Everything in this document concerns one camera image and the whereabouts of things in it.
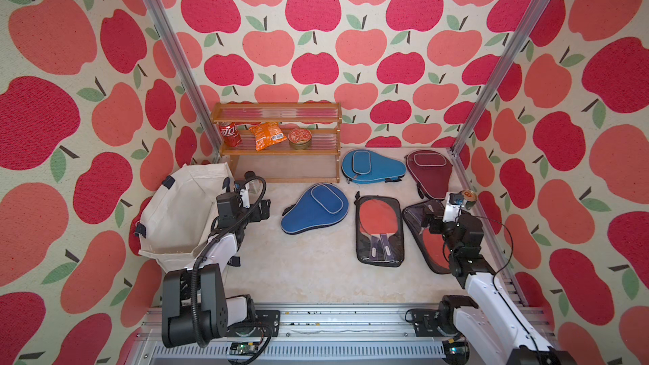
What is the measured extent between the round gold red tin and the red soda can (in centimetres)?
21

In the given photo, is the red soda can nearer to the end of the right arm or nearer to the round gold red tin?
the round gold red tin

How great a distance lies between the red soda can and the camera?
96 cm
